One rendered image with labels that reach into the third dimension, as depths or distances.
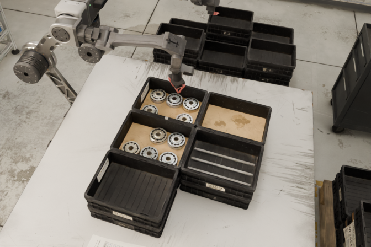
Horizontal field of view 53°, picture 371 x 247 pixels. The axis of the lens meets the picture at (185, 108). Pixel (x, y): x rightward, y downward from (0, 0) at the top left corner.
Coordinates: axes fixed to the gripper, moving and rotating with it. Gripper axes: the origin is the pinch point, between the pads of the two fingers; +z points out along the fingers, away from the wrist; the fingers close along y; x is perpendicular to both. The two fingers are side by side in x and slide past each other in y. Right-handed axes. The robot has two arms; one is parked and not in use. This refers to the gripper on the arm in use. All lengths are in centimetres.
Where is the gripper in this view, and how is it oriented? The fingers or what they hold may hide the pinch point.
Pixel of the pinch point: (176, 89)
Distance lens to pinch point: 229.5
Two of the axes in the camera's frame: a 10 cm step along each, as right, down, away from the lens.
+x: -8.8, 3.4, -3.3
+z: -0.4, 6.4, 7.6
